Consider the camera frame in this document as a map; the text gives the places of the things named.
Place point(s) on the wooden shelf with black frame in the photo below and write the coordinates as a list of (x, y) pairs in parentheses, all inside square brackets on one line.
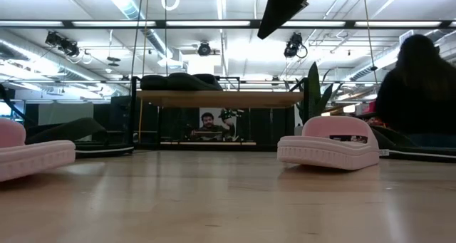
[(213, 98)]

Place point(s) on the black slide sandal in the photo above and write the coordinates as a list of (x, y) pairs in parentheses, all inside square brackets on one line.
[(281, 8), (185, 82)]

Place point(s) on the pink slide sandal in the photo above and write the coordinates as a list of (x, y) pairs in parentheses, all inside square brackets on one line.
[(320, 154), (28, 157)]

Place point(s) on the black flip-flop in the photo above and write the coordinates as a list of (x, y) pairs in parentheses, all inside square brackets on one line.
[(420, 154), (107, 150)]

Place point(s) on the person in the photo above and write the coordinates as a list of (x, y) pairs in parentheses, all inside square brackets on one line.
[(211, 129), (417, 100)]

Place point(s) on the black ceiling spotlight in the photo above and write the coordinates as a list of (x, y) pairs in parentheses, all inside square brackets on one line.
[(66, 45), (293, 47), (204, 49)]

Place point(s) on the green plant in white pot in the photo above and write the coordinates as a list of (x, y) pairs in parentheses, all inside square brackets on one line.
[(313, 93)]

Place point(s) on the silver ventilation duct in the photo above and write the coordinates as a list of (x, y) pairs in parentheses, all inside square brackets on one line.
[(128, 8)]

